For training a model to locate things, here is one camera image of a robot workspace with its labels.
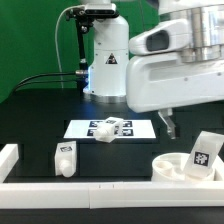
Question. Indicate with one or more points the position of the white marker sheet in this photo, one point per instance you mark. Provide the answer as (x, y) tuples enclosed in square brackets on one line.
[(138, 129)]

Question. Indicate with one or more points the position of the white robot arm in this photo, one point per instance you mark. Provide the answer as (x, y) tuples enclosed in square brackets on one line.
[(107, 74)]

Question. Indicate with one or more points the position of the white round stool seat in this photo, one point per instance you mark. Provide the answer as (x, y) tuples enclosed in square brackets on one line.
[(169, 168)]

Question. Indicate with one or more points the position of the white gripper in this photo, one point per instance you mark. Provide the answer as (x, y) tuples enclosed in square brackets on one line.
[(158, 79)]

